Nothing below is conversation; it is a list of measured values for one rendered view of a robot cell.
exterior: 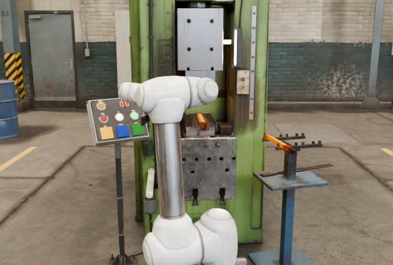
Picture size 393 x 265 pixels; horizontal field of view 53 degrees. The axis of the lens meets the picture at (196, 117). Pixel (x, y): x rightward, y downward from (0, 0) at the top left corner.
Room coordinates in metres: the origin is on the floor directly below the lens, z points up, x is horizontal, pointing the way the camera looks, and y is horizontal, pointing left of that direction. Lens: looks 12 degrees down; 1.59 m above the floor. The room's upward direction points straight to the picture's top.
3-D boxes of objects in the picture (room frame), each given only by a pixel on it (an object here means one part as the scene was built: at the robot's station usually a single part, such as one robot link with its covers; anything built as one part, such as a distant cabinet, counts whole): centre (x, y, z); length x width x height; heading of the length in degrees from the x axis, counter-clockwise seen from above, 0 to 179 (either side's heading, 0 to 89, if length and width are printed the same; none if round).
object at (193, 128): (2.82, -0.01, 0.96); 0.42 x 0.20 x 0.09; 5
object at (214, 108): (3.15, -0.03, 1.37); 0.41 x 0.10 x 0.91; 95
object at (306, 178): (2.48, -0.62, 0.66); 0.40 x 0.30 x 0.02; 105
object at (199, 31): (2.83, -0.05, 1.56); 0.42 x 0.39 x 0.40; 5
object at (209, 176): (2.84, -0.06, 0.69); 0.56 x 0.38 x 0.45; 5
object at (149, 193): (2.50, 0.31, 0.62); 0.44 x 0.05 x 0.05; 5
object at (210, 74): (2.82, -0.01, 1.32); 0.42 x 0.20 x 0.10; 5
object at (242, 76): (2.77, -0.33, 1.27); 0.09 x 0.02 x 0.17; 95
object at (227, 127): (2.69, -0.20, 0.95); 0.12 x 0.08 x 0.06; 5
